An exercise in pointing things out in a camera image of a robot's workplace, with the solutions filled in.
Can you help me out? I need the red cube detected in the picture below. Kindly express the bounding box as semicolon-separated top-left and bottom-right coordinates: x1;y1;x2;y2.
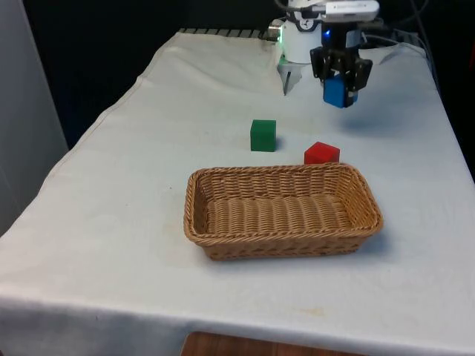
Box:
304;141;341;165

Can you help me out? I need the green cube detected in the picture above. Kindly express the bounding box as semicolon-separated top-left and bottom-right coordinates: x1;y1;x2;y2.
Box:
249;119;278;153

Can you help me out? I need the wicker basket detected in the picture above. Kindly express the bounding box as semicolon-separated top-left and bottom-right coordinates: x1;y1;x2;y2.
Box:
183;162;384;262

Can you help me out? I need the blue cube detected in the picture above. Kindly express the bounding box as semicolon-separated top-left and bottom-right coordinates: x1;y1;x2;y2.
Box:
322;74;359;110

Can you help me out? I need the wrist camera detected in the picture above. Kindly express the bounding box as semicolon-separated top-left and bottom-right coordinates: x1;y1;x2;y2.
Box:
320;0;381;22

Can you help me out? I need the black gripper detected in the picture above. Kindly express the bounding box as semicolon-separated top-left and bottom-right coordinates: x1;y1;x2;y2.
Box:
309;19;373;108

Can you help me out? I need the pale grey panel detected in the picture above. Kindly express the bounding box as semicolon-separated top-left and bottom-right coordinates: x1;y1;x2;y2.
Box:
0;0;71;238

